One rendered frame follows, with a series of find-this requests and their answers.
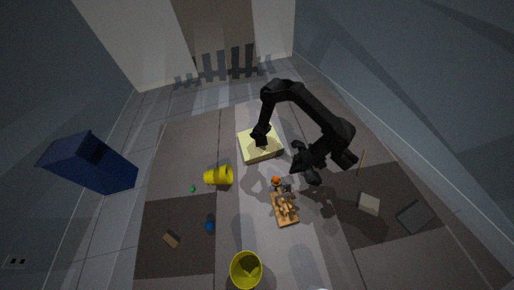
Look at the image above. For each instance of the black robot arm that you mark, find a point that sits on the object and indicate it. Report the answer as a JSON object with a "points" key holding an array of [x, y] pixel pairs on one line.
{"points": [[337, 132]]}

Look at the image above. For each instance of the yellow cup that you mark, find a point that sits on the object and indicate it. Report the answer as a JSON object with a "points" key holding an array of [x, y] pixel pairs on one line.
{"points": [[246, 270], [220, 175]]}

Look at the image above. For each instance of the grey open cylindrical cup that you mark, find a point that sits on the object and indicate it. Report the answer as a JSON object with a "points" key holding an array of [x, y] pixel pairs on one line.
{"points": [[315, 287]]}

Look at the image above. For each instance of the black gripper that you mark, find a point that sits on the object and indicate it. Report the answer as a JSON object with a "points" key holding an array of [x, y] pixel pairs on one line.
{"points": [[304, 161]]}

